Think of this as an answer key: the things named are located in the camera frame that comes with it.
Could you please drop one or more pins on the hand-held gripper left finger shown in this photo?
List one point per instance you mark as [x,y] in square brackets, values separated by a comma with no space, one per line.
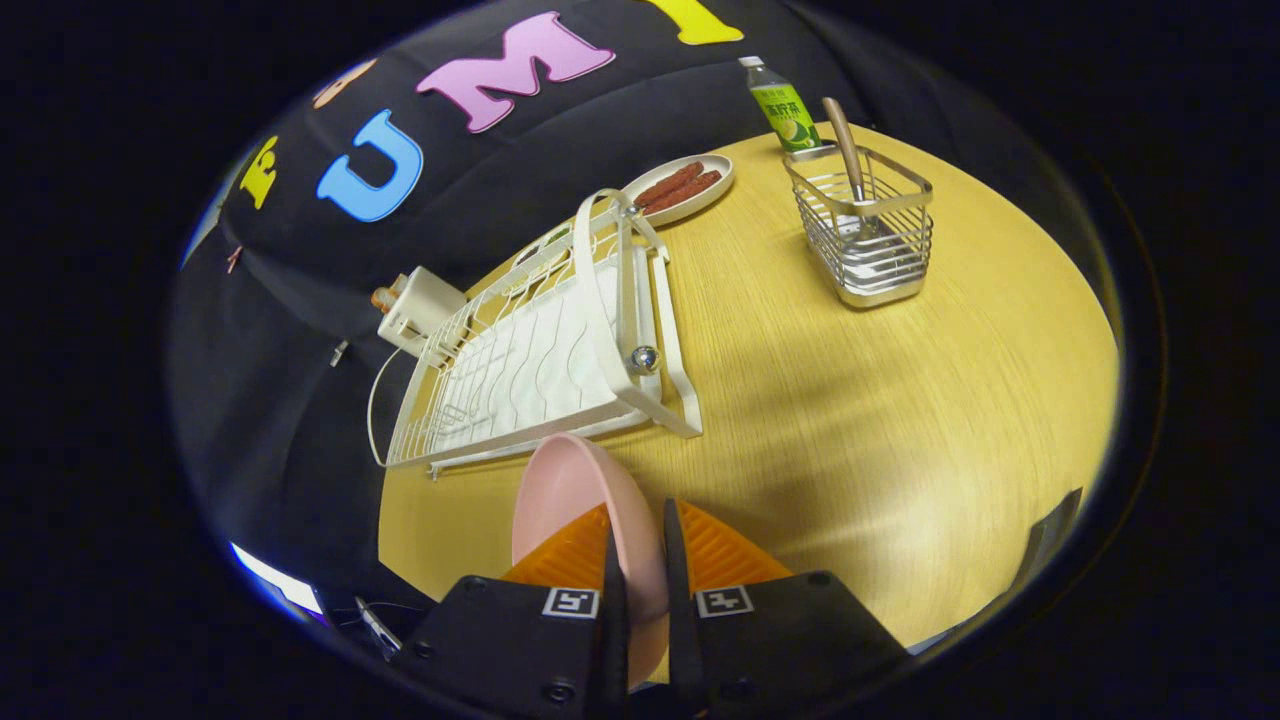
[520,640]

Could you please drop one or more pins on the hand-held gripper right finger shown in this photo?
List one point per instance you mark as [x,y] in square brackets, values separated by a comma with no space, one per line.
[790,640]

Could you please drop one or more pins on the beige plate with sausages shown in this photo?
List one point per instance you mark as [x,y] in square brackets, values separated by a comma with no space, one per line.
[712,190]

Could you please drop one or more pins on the small grey device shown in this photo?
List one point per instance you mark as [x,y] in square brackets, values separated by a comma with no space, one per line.
[378,628]

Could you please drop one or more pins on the black chair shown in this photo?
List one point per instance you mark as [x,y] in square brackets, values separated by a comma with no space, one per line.
[1050,540]

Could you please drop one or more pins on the black backdrop cloth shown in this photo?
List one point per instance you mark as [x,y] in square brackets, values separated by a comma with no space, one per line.
[290,400]

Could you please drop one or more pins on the small white tag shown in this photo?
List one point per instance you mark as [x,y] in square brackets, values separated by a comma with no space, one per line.
[340,353]

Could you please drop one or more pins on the white toaster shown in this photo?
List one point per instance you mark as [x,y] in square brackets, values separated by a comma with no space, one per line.
[425,305]

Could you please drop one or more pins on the toasted bread slice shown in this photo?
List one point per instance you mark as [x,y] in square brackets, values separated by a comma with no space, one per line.
[382,298]

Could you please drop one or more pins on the brown sausage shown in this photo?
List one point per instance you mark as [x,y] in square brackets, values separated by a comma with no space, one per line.
[688,192]
[668,184]

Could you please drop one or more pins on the green label drink bottle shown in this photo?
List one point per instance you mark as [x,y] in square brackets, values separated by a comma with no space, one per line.
[787,110]

